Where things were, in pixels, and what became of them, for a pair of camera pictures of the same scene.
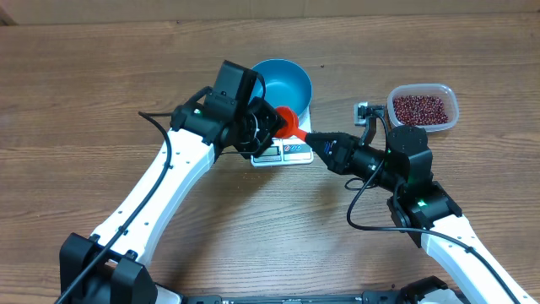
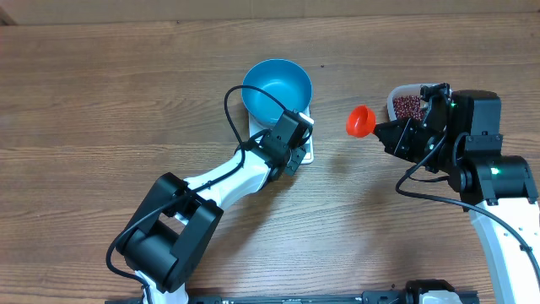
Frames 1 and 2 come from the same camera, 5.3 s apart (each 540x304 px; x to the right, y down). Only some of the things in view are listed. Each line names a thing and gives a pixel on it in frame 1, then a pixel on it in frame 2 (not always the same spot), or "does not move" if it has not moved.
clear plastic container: [431, 105] does not move
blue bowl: [283, 84] does not move
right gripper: [342, 153] -> [405, 138]
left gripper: [272, 122] -> [298, 159]
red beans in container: [419, 110] does not move
